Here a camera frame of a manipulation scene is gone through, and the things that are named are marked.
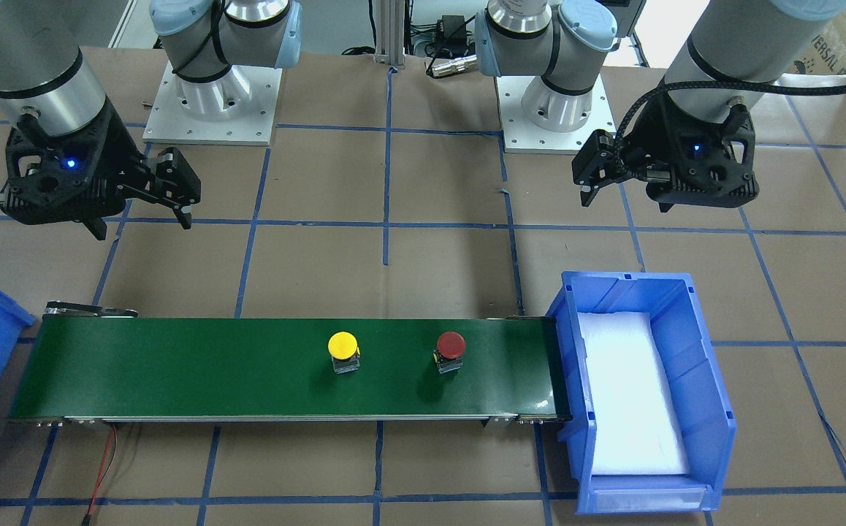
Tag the green conveyor belt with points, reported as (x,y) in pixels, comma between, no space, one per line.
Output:
(139,369)

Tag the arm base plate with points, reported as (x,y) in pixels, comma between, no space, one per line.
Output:
(537,120)
(237,109)

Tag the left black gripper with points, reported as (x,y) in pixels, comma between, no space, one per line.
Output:
(647,144)

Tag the yellow push button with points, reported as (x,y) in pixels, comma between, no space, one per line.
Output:
(345,352)

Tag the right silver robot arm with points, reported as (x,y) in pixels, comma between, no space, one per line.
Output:
(43,68)

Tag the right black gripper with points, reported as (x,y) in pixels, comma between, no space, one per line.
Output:
(117,155)

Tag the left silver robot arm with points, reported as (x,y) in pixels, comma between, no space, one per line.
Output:
(736,48)

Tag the white foam pad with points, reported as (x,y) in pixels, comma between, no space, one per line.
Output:
(637,428)

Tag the aluminium frame post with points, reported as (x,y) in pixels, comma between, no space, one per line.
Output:
(390,18)

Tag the red push button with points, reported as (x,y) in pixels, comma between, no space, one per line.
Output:
(448,352)

